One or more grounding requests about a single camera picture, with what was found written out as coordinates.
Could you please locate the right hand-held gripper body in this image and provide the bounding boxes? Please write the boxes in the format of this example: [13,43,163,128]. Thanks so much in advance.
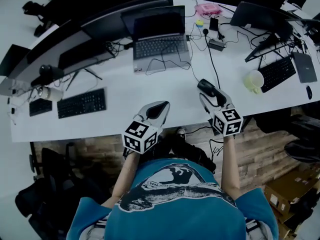
[212,107,244,137]

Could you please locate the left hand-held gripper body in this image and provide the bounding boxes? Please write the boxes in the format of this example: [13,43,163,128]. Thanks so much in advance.
[123,115,162,155]

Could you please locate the black wired mouse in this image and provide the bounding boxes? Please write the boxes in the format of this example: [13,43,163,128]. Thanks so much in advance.
[197,78,216,97]

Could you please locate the person's left forearm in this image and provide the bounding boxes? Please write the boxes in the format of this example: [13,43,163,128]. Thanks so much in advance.
[109,151,141,201]

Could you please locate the person's right forearm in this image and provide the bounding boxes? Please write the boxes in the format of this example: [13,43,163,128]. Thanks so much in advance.
[219,135,243,201]

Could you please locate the pale yellow mug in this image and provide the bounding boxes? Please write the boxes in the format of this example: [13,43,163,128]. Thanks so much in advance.
[243,69,265,95]

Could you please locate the person's black trousers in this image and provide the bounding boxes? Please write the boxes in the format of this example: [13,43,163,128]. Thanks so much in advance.
[152,131,217,174]

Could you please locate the black power adapter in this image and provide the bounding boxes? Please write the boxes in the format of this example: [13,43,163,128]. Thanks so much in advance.
[208,39,225,52]

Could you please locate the medium black keyboard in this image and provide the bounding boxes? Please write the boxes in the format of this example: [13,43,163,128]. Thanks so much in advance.
[257,55,297,94]

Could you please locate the large black keyboard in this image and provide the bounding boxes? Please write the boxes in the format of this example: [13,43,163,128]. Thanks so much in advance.
[56,88,107,120]

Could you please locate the black plug charger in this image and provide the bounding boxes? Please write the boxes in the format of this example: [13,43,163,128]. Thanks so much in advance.
[209,17,220,32]

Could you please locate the dark grey office chair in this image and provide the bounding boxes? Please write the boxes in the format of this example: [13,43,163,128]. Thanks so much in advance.
[284,138,320,164]

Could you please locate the wide curved black monitor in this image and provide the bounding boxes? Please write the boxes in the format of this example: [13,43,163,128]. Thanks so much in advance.
[7,23,117,92]

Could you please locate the dark grey closed laptop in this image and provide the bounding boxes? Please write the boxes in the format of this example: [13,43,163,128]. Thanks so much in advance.
[292,51,318,84]

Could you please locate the black monitor with splayed stand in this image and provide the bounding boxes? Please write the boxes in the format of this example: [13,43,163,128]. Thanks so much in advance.
[229,1,295,64]

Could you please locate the black mesh office chair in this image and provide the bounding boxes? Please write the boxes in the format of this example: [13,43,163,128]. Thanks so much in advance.
[28,141,78,185]

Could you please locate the open cardboard box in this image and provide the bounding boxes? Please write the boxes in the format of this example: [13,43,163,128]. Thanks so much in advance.
[264,163,320,237]

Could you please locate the person's blue printed t-shirt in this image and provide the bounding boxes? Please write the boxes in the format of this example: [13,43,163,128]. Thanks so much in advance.
[66,158,280,240]

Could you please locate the white bottle with metal lid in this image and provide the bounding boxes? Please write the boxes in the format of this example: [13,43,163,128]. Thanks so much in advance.
[36,85,63,102]

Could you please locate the pink box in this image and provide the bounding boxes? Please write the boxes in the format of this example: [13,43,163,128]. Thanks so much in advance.
[194,3,223,16]

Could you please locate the small black keyboard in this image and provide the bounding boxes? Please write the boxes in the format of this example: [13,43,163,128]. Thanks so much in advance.
[29,98,53,117]

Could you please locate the round black webcam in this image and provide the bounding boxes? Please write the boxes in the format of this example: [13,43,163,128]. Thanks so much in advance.
[39,64,65,81]

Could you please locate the black padded office chair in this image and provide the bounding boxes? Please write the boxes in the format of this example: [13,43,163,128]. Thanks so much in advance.
[14,176,111,235]

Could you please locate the black flat monitor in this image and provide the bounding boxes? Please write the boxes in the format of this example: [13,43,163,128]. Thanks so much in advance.
[0,43,31,77]

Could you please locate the black mouse cable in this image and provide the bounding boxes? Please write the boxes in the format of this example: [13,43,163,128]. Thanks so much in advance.
[143,42,202,82]

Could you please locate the grey striped strap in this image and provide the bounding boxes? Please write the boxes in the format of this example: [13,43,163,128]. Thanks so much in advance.
[244,218,268,240]
[82,217,111,240]

